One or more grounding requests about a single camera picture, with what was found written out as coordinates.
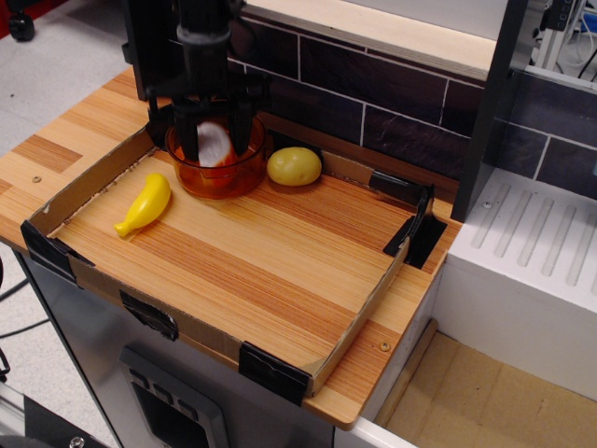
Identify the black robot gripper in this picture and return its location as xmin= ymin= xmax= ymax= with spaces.
xmin=146 ymin=44 xmax=271 ymax=161

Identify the white orange salmon sushi toy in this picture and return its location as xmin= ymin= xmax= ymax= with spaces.
xmin=197 ymin=121 xmax=237 ymax=168

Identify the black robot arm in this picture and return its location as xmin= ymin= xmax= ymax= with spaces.
xmin=146 ymin=1 xmax=271 ymax=161

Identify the orange transparent plastic pot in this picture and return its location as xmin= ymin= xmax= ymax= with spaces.
xmin=165 ymin=117 xmax=266 ymax=199

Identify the cardboard fence with black tape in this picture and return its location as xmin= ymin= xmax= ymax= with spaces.
xmin=20 ymin=95 xmax=449 ymax=407

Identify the yellow toy potato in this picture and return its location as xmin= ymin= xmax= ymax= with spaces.
xmin=267 ymin=147 xmax=323 ymax=187

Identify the yellow toy banana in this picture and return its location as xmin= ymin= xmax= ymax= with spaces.
xmin=114 ymin=173 xmax=172 ymax=237

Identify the toy oven front panel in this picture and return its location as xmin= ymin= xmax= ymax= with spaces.
xmin=119 ymin=347 xmax=229 ymax=447

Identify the white toy sink drainboard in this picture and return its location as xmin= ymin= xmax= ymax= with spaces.
xmin=433 ymin=170 xmax=596 ymax=399

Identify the black vertical post left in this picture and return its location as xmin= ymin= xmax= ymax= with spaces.
xmin=121 ymin=0 xmax=184 ymax=101

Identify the dark grey vertical post right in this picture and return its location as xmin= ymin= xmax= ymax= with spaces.
xmin=451 ymin=1 xmax=542 ymax=222

